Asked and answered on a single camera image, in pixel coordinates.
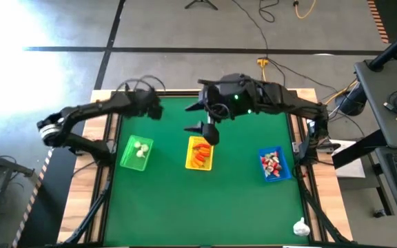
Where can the yellow power plug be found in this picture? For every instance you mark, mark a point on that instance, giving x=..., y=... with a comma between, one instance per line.
x=262, y=62

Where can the white box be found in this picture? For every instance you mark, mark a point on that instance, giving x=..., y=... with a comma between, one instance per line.
x=351, y=169

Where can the blue plastic basket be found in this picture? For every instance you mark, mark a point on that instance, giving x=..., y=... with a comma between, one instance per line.
x=283, y=153

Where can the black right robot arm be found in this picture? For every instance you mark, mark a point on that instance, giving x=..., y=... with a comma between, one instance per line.
x=288, y=100

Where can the green capped mushroom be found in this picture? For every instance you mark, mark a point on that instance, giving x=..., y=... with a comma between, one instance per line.
x=270, y=155

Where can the yellow plastic basket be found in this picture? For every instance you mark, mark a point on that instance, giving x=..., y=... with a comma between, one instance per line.
x=190, y=143

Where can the black round pole base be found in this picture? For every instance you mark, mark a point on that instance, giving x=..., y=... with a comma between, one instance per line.
x=351, y=101

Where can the green plastic basket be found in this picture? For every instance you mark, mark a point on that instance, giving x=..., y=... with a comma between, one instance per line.
x=129, y=160

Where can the grey cart top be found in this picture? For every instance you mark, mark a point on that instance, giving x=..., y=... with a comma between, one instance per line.
x=381, y=113

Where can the black caster wheel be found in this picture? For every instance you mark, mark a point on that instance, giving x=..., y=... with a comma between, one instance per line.
x=379, y=213

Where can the black frame strut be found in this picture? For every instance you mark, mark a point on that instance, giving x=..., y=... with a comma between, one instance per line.
x=320, y=215
x=91, y=213

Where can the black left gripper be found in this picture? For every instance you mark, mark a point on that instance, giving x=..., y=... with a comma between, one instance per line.
x=150, y=103

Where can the grey keyboard shelf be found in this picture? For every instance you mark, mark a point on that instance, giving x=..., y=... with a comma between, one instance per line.
x=391, y=199

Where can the black equipment stand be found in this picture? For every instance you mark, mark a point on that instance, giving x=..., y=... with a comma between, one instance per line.
x=5, y=163

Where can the black cart pole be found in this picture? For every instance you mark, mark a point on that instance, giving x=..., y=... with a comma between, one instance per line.
x=395, y=46

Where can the black cart beam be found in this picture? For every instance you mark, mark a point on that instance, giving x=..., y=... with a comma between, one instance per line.
x=360, y=149

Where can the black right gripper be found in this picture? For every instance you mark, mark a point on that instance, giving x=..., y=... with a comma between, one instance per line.
x=212, y=134

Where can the black mat with striped edge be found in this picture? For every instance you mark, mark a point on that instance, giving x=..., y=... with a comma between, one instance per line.
x=47, y=220
x=396, y=10

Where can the green table mat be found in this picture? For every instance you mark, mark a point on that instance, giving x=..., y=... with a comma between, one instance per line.
x=184, y=213

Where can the large white garlic bulb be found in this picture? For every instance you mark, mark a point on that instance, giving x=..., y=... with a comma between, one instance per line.
x=301, y=227

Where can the black tripod stand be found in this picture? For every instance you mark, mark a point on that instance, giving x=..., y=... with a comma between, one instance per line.
x=202, y=1

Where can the red chili pepper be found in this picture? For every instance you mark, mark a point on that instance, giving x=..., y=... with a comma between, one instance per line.
x=200, y=158
x=205, y=154
x=200, y=146

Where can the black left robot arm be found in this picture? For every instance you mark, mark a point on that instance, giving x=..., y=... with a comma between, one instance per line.
x=91, y=106

